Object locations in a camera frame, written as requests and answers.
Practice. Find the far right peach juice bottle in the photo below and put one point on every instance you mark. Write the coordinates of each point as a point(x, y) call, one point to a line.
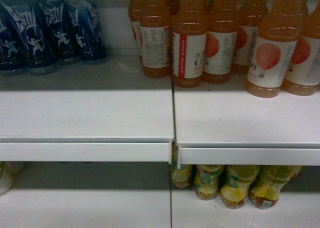
point(303, 75)

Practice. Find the peach juice bottle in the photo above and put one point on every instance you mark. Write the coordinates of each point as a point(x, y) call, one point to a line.
point(250, 16)
point(303, 75)
point(274, 47)

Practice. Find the white bottle lower left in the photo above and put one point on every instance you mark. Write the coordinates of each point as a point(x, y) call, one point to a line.
point(7, 170)

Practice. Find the white left shelf board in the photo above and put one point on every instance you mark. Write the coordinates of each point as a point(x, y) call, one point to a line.
point(109, 112)

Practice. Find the orange juice bottle red stripe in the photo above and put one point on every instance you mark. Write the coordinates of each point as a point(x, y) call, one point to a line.
point(189, 36)

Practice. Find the orange juice bottle peach label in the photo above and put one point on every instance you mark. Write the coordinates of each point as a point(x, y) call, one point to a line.
point(223, 22)

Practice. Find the white right shelf board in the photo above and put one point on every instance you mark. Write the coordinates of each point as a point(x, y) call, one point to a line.
point(222, 124)

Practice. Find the front right peach juice bottle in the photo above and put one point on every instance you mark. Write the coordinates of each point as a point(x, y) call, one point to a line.
point(274, 47)

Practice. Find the blue sports drink bottle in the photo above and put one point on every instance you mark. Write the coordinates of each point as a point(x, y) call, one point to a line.
point(12, 53)

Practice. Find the back peach juice bottle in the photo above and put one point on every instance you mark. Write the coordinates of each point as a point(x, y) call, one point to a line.
point(250, 16)

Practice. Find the orange juice bottle text label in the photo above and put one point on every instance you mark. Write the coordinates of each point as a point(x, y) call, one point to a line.
point(156, 38)

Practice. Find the yellow lemon tea bottle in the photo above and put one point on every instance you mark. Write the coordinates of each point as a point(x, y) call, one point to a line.
point(181, 178)

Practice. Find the white shelf board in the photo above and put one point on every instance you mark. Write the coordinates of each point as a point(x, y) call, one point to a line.
point(222, 124)
point(109, 112)

